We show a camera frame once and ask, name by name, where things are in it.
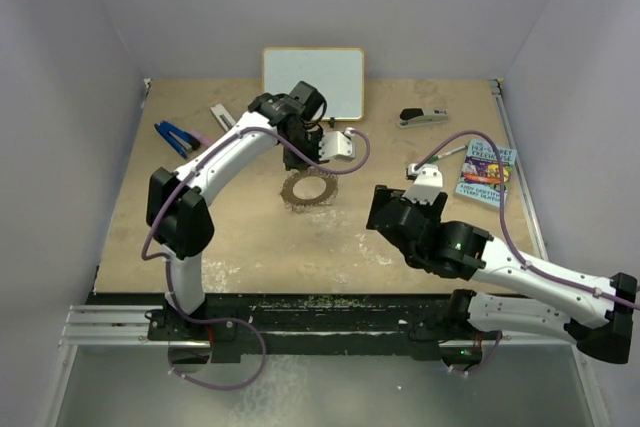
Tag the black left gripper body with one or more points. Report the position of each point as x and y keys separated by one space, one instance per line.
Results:
x=308 y=143

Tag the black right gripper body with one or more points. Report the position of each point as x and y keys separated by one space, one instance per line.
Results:
x=382 y=194

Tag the large metal key ring disc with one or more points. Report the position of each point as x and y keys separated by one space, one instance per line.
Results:
x=304 y=191

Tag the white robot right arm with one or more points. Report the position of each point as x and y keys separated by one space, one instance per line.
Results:
x=593 y=312

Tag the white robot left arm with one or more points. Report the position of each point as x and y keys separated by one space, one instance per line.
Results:
x=179 y=200

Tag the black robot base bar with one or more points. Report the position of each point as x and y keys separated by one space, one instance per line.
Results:
x=425 y=327

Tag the small whiteboard on stand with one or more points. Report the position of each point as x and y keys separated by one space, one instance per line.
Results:
x=338 y=74

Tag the green capped marker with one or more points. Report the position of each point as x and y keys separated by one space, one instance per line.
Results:
x=449 y=153

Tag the white staple remover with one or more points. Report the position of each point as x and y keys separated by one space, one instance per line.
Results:
x=223 y=117

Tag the blue treehouse book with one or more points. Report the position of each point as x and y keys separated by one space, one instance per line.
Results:
x=479 y=178

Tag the pink eraser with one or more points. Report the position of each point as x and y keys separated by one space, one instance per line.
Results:
x=202 y=139

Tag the black grey stapler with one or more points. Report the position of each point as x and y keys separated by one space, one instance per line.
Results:
x=415 y=117

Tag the blue stapler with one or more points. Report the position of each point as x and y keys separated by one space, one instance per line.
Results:
x=182 y=142

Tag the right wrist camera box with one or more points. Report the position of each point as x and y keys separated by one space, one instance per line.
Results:
x=427 y=182

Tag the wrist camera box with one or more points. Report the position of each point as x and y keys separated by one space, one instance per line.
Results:
x=337 y=145
x=427 y=182

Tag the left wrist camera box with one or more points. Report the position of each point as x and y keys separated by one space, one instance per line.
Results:
x=337 y=145

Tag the aluminium frame rail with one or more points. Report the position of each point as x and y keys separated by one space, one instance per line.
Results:
x=113 y=325

